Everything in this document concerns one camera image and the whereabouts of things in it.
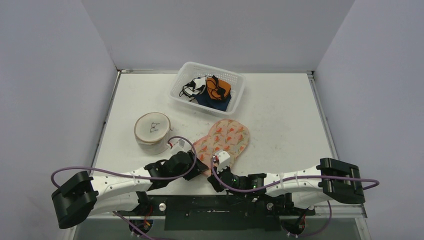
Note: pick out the black and white bra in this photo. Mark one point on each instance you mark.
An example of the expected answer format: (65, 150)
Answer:
(195, 87)

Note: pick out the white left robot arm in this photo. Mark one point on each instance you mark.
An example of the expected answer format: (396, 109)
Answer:
(84, 195)

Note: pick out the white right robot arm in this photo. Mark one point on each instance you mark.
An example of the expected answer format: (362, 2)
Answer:
(331, 179)

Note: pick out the white plastic basket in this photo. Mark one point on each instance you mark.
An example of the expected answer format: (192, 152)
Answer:
(191, 70)

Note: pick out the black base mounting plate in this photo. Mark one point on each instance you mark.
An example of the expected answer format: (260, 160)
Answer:
(216, 212)

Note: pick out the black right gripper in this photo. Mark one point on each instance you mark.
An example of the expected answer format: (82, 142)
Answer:
(216, 178)

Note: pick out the orange bra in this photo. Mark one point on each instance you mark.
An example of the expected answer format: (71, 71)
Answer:
(217, 89)

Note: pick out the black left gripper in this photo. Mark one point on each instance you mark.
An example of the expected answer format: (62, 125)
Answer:
(199, 168)

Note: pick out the white round mesh laundry bag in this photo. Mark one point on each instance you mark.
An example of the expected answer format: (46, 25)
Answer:
(151, 132)

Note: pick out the navy blue bra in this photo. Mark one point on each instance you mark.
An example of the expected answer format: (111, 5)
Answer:
(205, 100)

